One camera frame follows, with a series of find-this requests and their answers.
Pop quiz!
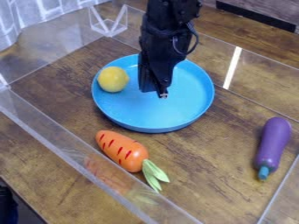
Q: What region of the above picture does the clear acrylic enclosure wall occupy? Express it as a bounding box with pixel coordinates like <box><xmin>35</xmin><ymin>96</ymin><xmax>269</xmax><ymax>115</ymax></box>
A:
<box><xmin>0</xmin><ymin>74</ymin><xmax>202</xmax><ymax>224</ymax></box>

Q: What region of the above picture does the white patterned curtain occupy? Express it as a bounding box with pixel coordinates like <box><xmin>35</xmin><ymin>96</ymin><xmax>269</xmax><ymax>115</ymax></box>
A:
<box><xmin>0</xmin><ymin>0</ymin><xmax>110</xmax><ymax>52</ymax></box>

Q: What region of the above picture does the yellow toy lemon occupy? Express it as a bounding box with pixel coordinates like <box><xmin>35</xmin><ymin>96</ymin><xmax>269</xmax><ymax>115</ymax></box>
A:
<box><xmin>98</xmin><ymin>66</ymin><xmax>130</xmax><ymax>93</ymax></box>

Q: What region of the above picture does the black baseboard strip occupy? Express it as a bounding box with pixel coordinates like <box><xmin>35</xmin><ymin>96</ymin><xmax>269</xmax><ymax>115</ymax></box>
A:
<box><xmin>216</xmin><ymin>0</ymin><xmax>297</xmax><ymax>33</ymax></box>

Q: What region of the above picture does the purple toy eggplant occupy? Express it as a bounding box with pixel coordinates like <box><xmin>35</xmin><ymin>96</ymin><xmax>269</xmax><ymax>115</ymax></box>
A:
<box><xmin>255</xmin><ymin>117</ymin><xmax>293</xmax><ymax>180</ymax></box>

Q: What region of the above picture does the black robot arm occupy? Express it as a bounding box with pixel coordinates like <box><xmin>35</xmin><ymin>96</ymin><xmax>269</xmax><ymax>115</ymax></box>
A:
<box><xmin>138</xmin><ymin>0</ymin><xmax>202</xmax><ymax>98</ymax></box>

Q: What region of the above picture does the orange toy carrot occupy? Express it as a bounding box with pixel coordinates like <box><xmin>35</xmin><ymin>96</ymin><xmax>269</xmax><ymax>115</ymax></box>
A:
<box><xmin>95</xmin><ymin>130</ymin><xmax>170</xmax><ymax>192</ymax></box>

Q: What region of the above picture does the blue round tray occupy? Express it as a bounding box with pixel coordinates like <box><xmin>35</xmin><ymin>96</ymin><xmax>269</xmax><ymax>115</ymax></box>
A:
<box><xmin>91</xmin><ymin>54</ymin><xmax>215</xmax><ymax>133</ymax></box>

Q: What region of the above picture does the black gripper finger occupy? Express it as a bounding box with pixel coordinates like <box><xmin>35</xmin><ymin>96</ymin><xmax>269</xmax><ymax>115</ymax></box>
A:
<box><xmin>138</xmin><ymin>64</ymin><xmax>156</xmax><ymax>93</ymax></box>
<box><xmin>151</xmin><ymin>73</ymin><xmax>172</xmax><ymax>99</ymax></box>

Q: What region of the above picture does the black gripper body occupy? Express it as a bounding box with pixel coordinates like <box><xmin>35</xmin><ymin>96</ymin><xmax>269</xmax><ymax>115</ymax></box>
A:
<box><xmin>136</xmin><ymin>14</ymin><xmax>202</xmax><ymax>86</ymax></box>

